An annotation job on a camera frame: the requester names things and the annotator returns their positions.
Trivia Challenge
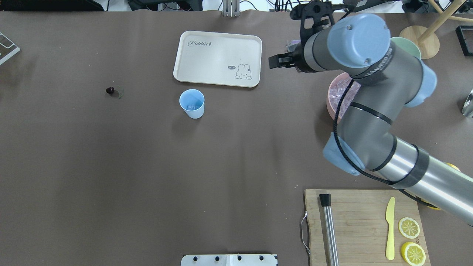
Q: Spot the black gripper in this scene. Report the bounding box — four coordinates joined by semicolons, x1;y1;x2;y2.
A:
268;2;344;73

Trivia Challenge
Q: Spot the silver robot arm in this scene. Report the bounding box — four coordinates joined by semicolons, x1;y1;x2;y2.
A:
268;0;473;225

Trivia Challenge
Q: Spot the pink bowl of ice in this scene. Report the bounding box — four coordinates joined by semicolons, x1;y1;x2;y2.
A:
326;72;361;120

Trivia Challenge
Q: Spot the blue plastic cup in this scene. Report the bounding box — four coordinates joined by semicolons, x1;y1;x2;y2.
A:
179;89;205;119

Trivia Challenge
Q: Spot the metal ice scoop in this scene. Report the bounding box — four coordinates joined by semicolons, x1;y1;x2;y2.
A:
462;90;473;119

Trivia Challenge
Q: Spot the cream rabbit serving tray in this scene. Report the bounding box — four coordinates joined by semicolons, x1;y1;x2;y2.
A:
173;31;262;88

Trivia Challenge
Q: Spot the green ceramic bowl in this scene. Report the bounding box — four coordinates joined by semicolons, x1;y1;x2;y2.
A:
391;37;421;59

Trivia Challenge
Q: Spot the wooden mug tree stand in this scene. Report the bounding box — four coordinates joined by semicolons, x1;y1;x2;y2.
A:
399;0;472;59

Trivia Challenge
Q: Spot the wooden cutting board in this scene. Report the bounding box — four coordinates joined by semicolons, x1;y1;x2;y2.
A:
304;189;427;266

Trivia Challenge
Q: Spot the dark red cherry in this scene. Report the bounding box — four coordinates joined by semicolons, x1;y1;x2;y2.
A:
105;86;115;95

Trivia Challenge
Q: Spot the yellow plastic knife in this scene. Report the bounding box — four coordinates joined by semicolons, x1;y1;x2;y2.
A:
385;197;395;260

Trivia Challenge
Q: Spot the steel muddler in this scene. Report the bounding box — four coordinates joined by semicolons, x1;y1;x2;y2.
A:
319;193;340;266

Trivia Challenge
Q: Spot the lemon slice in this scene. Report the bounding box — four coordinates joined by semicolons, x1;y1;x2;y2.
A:
401;242;427;266
398;217;421;239

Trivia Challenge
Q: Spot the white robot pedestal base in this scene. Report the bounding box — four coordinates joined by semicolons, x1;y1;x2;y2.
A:
180;254;279;266

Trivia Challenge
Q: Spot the white wire cup rack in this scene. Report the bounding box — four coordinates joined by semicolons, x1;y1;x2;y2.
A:
0;33;21;65

